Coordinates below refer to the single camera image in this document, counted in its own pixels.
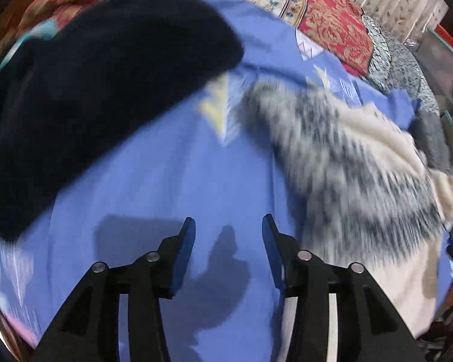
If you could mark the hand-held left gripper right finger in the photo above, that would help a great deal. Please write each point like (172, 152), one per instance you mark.
(272, 250)

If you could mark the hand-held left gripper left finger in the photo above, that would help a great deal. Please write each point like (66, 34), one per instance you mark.
(184, 250)

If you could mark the white grey patterned sweater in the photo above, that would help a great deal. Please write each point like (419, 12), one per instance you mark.
(362, 181)

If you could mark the black fuzzy sweater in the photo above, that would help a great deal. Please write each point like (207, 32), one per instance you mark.
(83, 98)

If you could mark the blue printed bed sheet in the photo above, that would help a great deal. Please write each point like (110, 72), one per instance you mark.
(196, 181)

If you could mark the grey fuzzy garment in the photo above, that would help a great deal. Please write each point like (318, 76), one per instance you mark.
(432, 139)

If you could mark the grey patterned cloth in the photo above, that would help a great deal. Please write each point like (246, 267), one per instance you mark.
(396, 68)

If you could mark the red floral quilt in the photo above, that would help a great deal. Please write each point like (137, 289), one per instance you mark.
(336, 34)

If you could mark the beige leaf print curtain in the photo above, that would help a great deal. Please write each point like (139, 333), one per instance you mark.
(396, 0)

